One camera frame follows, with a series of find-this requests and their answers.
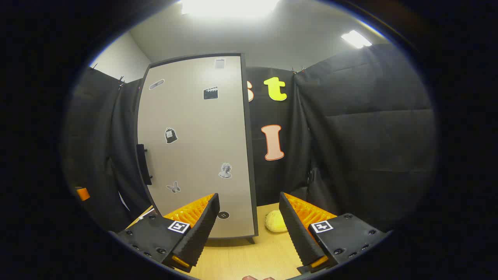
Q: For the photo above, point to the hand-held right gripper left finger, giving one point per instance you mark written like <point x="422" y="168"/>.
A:
<point x="202" y="229"/>

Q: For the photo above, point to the ceiling light panel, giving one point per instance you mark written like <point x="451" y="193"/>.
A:
<point x="229" y="7"/>
<point x="356" y="39"/>

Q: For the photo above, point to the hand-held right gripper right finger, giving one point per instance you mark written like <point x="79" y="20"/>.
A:
<point x="297" y="233"/>

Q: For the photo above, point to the dark grey cabinet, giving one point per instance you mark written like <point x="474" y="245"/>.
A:
<point x="251" y="155"/>

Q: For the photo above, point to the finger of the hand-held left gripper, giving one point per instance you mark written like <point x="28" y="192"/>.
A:
<point x="83" y="193"/>

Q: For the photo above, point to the yellow round sponge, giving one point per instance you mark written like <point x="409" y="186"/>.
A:
<point x="275" y="222"/>

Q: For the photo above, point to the black backdrop cloth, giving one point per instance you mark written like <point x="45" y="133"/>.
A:
<point x="369" y="136"/>

